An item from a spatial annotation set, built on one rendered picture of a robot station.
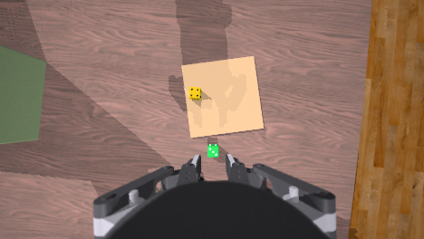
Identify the yellow die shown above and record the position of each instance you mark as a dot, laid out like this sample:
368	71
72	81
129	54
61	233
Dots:
194	93

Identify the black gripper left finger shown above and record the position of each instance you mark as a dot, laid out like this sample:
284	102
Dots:
109	208

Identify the beige square mat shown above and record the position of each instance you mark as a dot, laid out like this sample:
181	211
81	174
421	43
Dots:
229	97

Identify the green die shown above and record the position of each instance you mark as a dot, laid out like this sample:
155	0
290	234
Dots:
212	151

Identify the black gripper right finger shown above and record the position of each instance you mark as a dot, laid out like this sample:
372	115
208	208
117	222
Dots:
316	203

